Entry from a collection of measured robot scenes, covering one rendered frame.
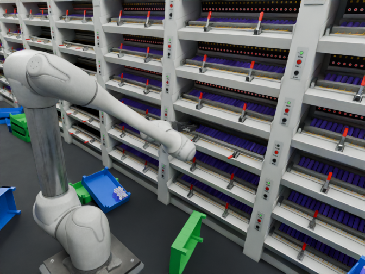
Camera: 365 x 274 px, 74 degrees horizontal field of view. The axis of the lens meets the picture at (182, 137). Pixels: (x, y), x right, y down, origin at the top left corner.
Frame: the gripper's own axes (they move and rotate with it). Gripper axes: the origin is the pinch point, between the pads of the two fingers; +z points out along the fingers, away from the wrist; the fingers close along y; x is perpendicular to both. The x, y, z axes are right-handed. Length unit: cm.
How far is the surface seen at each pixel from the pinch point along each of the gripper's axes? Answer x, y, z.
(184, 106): -10.9, 3.4, -7.4
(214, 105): -15.4, -12.4, -1.6
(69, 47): -33, 135, -7
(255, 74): -34.9, -32.4, -4.9
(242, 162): 9.4, -37.1, -4.9
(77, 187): 67, 75, -29
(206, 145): 8.2, -12.9, -2.9
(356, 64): -45, -70, 2
